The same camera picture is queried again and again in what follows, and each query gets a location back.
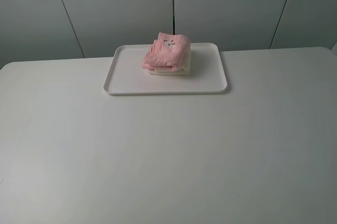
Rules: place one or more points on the pink terry towel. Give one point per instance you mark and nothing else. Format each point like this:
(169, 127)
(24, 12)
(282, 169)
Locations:
(167, 52)

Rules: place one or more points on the white rectangular plastic tray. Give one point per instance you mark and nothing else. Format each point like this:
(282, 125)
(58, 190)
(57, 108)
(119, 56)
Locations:
(127, 77)

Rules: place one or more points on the cream white terry towel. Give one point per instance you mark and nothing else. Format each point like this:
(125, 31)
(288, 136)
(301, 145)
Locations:
(183, 70)

